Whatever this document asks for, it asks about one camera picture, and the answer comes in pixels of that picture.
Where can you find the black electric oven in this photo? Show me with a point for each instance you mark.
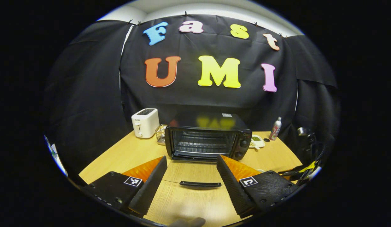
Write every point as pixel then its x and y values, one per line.
pixel 242 138

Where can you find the white divided dish of grains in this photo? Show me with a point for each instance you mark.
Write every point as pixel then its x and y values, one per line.
pixel 257 142

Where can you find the white toaster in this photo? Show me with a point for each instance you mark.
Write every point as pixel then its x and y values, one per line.
pixel 145 123

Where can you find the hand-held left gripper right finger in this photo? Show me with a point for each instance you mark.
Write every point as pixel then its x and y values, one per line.
pixel 233 186

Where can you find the black backdrop cloth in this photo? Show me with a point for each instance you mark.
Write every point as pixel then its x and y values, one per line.
pixel 189 101

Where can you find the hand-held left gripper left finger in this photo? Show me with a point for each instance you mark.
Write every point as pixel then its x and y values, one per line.
pixel 153 186

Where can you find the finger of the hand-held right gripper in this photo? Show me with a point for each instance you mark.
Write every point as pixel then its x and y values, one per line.
pixel 304 171

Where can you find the silver bottle with red label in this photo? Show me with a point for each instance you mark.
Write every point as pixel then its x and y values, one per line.
pixel 275 129

